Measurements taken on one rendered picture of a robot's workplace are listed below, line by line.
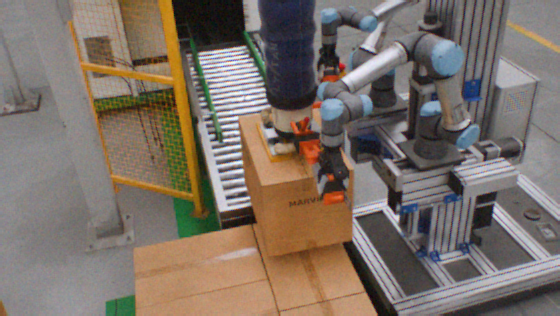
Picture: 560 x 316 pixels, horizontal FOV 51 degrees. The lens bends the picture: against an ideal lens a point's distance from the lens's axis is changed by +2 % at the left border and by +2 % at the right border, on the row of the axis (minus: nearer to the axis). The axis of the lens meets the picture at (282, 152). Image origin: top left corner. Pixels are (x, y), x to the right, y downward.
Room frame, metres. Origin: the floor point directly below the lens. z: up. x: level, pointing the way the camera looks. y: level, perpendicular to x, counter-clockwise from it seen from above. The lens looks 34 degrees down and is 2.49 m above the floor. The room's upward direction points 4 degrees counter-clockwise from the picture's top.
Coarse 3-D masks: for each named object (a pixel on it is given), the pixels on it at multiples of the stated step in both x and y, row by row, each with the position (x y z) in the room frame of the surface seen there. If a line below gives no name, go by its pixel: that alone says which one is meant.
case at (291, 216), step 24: (240, 120) 2.44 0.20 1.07; (240, 144) 2.47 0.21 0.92; (264, 168) 2.02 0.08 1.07; (288, 168) 2.01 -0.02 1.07; (264, 192) 1.90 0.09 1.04; (288, 192) 1.92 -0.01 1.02; (312, 192) 1.94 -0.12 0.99; (264, 216) 1.90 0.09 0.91; (288, 216) 1.91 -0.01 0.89; (312, 216) 1.93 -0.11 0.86; (336, 216) 1.96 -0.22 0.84; (264, 240) 1.95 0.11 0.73; (288, 240) 1.91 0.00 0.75; (312, 240) 1.93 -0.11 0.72; (336, 240) 1.96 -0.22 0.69
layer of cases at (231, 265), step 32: (256, 224) 2.28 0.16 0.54; (160, 256) 2.09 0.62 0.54; (192, 256) 2.07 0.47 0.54; (224, 256) 2.06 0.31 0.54; (256, 256) 2.04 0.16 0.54; (288, 256) 2.03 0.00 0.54; (320, 256) 2.02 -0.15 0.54; (160, 288) 1.88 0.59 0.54; (192, 288) 1.86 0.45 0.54; (224, 288) 1.85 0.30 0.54; (256, 288) 1.84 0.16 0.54; (288, 288) 1.83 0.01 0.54; (320, 288) 1.81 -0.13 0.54; (352, 288) 1.80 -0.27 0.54
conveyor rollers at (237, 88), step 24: (240, 48) 4.58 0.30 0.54; (192, 72) 4.14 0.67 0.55; (216, 72) 4.16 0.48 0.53; (240, 72) 4.12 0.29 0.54; (216, 96) 3.72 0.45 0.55; (240, 96) 3.75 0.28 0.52; (264, 96) 3.69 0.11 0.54; (216, 144) 3.08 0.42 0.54; (240, 168) 2.83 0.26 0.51; (240, 192) 2.56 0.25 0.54
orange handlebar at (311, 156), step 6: (318, 102) 2.32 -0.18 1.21; (312, 108) 2.30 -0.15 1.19; (294, 126) 2.12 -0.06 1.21; (294, 132) 2.08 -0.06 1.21; (306, 150) 1.93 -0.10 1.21; (312, 150) 1.91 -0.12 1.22; (318, 150) 1.92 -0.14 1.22; (306, 156) 1.90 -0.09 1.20; (312, 156) 1.88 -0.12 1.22; (312, 162) 1.84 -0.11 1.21; (318, 162) 1.88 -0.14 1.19; (330, 198) 1.61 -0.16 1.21; (336, 198) 1.61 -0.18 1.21; (342, 198) 1.62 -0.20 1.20
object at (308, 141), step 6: (300, 132) 2.04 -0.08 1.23; (306, 132) 2.04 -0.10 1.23; (312, 132) 2.05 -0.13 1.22; (294, 138) 2.01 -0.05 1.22; (300, 138) 2.01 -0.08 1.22; (306, 138) 2.01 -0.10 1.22; (312, 138) 2.01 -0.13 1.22; (318, 138) 1.99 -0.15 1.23; (294, 144) 2.01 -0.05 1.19; (300, 144) 1.96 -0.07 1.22; (306, 144) 1.96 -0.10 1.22; (312, 144) 1.97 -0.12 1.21; (318, 144) 1.98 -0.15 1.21; (300, 150) 1.96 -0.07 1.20
